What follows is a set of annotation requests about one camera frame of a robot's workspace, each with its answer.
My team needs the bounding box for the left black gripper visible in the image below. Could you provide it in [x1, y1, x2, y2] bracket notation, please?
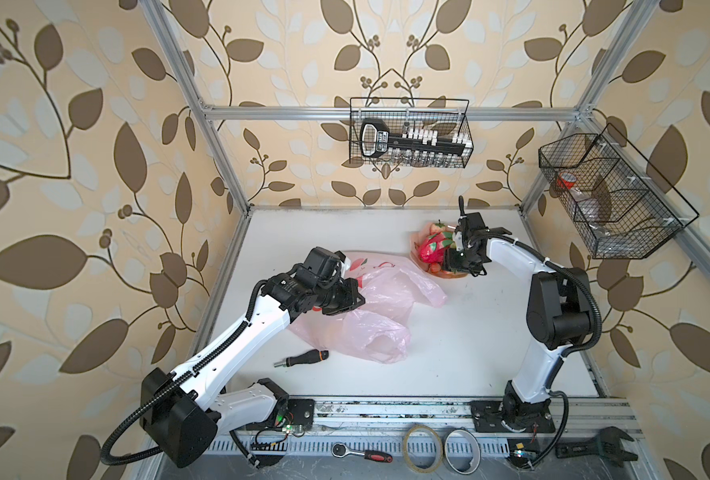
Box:
[313, 276, 369, 312]

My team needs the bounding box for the pink plastic fruit-print bag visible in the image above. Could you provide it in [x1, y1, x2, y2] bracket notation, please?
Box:
[289, 250, 447, 364]

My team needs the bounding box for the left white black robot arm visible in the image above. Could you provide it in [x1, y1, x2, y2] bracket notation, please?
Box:
[100, 247, 365, 468]

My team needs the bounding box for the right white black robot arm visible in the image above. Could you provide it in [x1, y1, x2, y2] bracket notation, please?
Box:
[443, 198, 602, 433]

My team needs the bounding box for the pink dragon fruit toy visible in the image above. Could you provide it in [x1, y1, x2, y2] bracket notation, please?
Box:
[418, 231, 455, 264]

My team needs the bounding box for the orange fruit plate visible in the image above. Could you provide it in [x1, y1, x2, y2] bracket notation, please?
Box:
[410, 221, 467, 279]

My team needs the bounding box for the black orange screwdriver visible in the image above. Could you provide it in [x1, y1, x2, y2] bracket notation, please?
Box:
[273, 349, 329, 368]

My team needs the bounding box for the black socket set holder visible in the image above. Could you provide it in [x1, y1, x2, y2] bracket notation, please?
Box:
[355, 118, 473, 158]

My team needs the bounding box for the red-capped plastic bottle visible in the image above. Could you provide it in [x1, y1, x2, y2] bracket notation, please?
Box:
[556, 171, 617, 238]

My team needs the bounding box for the clear tape roll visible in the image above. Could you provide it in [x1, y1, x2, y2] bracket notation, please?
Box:
[401, 424, 444, 474]

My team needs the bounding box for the grey tape roll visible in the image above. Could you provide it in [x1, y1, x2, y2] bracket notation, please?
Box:
[443, 429, 482, 476]

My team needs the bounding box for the black adjustable wrench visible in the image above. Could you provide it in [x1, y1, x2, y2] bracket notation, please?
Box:
[555, 426, 639, 467]

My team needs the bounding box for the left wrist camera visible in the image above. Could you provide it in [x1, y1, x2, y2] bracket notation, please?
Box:
[302, 247, 347, 284]

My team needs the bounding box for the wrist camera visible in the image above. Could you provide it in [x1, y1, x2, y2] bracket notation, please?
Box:
[302, 247, 347, 284]
[457, 212, 488, 238]

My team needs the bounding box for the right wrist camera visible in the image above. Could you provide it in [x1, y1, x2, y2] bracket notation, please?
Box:
[457, 212, 488, 238]

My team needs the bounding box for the centre black wire basket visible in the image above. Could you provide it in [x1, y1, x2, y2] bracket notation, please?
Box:
[348, 96, 474, 169]

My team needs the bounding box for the black wire basket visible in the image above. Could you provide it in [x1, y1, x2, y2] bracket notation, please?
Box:
[538, 124, 699, 260]
[348, 96, 474, 169]

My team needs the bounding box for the red-handled ratchet wrench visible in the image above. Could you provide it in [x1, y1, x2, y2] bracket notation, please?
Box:
[331, 443, 393, 463]

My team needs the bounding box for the right black wire basket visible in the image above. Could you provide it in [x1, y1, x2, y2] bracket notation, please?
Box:
[538, 124, 699, 260]

